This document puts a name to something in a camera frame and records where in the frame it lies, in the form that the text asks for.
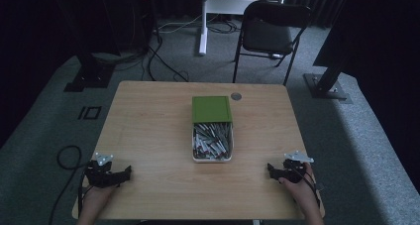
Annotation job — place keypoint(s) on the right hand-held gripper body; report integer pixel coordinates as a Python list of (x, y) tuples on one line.
[(292, 167)]

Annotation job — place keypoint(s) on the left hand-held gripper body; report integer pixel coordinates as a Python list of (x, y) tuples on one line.
[(100, 172)]

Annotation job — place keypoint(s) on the white box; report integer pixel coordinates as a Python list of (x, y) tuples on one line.
[(213, 159)]

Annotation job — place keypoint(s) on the pile of pens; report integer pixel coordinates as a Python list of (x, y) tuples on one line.
[(212, 140)]

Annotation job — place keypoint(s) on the green box lid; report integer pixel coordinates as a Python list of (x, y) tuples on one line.
[(211, 109)]

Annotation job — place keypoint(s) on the person's left hand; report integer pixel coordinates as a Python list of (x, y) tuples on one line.
[(97, 197)]

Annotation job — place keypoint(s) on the person's right hand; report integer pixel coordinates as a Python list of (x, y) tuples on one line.
[(302, 190)]

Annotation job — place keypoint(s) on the grey round table grommet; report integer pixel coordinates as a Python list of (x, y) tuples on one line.
[(235, 96)]

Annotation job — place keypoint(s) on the black metal stand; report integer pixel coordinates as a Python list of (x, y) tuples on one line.
[(327, 84), (90, 74)]

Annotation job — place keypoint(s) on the black folding chair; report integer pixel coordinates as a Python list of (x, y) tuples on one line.
[(269, 33)]

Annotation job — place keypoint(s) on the white desk frame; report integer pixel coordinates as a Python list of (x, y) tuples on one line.
[(214, 10)]

